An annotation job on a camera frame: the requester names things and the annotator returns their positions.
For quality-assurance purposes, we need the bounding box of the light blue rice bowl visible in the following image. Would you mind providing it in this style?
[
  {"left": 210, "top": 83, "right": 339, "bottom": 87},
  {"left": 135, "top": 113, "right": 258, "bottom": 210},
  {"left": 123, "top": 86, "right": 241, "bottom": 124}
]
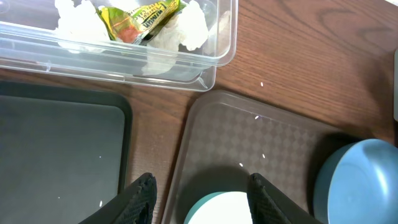
[{"left": 184, "top": 191, "right": 253, "bottom": 224}]

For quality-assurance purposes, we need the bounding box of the green snack wrapper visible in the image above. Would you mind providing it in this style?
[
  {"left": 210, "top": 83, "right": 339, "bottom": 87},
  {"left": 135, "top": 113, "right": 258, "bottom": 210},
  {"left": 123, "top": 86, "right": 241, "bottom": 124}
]
[{"left": 96, "top": 0, "right": 187, "bottom": 45}]

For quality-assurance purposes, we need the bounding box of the clear plastic bin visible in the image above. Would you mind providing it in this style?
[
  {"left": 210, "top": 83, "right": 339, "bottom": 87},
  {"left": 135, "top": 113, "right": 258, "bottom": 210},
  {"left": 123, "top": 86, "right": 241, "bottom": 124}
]
[{"left": 1, "top": 0, "right": 239, "bottom": 91}]

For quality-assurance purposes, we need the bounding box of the dark blue plate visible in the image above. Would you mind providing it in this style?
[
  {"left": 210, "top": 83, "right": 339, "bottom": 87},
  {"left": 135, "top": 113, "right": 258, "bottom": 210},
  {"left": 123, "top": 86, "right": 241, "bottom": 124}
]
[{"left": 313, "top": 139, "right": 397, "bottom": 224}]

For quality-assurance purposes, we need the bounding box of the black bin tray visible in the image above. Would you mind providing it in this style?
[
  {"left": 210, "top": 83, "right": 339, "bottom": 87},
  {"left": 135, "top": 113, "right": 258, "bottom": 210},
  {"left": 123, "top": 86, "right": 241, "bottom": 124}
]
[{"left": 1, "top": 82, "right": 132, "bottom": 224}]

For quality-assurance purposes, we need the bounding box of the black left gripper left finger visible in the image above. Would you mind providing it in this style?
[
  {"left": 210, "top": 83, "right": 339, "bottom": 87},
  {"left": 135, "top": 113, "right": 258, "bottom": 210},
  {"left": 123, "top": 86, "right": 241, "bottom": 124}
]
[{"left": 79, "top": 172, "right": 157, "bottom": 224}]

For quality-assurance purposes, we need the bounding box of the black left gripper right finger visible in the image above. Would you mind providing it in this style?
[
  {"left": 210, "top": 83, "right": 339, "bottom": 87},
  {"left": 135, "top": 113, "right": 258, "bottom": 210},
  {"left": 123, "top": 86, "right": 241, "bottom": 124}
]
[{"left": 247, "top": 173, "right": 321, "bottom": 224}]

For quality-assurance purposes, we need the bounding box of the grey dishwasher rack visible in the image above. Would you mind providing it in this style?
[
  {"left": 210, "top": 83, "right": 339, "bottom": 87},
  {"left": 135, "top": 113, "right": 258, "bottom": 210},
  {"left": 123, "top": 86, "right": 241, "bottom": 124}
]
[{"left": 393, "top": 49, "right": 398, "bottom": 122}]

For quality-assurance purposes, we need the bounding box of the white napkin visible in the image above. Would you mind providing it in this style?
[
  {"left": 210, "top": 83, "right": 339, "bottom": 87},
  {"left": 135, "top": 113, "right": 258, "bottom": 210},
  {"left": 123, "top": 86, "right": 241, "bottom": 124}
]
[{"left": 54, "top": 0, "right": 210, "bottom": 75}]

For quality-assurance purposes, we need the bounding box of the brown serving tray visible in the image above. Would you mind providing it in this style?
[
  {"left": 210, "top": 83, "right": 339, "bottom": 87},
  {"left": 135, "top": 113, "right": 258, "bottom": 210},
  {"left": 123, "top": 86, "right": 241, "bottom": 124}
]
[{"left": 162, "top": 90, "right": 357, "bottom": 223}]

